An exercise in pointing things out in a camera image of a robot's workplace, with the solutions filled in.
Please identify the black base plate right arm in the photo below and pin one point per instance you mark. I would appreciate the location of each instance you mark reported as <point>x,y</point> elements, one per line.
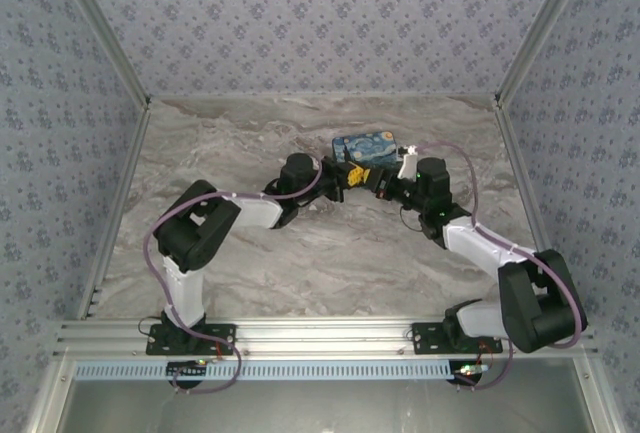
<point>430,340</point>

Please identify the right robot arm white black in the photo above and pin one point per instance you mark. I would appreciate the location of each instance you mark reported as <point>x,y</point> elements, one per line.
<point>475,245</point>

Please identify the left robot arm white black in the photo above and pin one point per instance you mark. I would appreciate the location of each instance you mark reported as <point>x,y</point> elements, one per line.
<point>190,293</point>

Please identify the black base plate left arm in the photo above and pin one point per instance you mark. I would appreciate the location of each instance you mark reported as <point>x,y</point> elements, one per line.
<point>220,340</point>

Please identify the starry night print box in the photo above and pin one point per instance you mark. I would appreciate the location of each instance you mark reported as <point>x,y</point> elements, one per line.
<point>365,145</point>

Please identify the small circuit board with led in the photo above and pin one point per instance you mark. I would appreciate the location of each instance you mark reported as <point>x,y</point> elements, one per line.
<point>189,367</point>
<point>470,369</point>

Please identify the aluminium side rail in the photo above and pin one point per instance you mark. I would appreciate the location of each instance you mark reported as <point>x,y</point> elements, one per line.
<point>520,178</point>
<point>117,213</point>

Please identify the aluminium front mounting rail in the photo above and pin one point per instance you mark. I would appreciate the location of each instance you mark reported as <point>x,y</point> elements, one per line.
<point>325,338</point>

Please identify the aluminium frame post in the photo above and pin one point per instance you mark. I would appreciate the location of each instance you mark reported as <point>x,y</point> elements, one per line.
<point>107,35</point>
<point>540,28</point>

